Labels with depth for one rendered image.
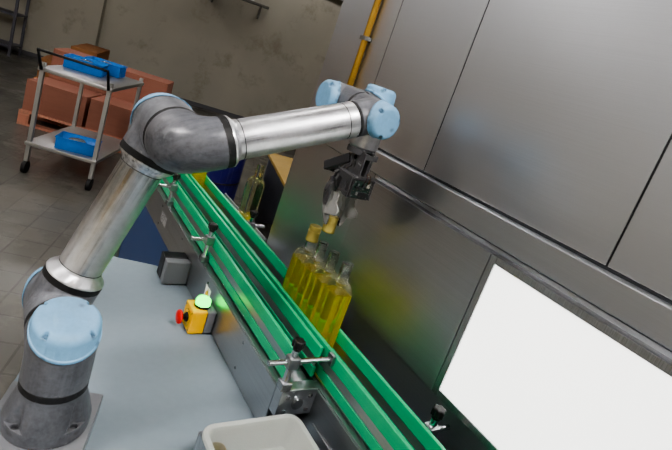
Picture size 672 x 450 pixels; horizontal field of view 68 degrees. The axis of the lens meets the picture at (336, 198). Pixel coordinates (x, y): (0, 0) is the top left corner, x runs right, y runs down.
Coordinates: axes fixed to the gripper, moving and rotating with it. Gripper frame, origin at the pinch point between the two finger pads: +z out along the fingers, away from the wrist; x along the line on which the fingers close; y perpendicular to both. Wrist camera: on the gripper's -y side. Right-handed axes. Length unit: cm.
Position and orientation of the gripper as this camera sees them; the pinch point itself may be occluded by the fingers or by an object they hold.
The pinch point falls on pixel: (332, 219)
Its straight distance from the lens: 129.1
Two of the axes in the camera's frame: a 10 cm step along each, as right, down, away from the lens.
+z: -3.2, 9.2, 2.3
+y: 4.8, 3.7, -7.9
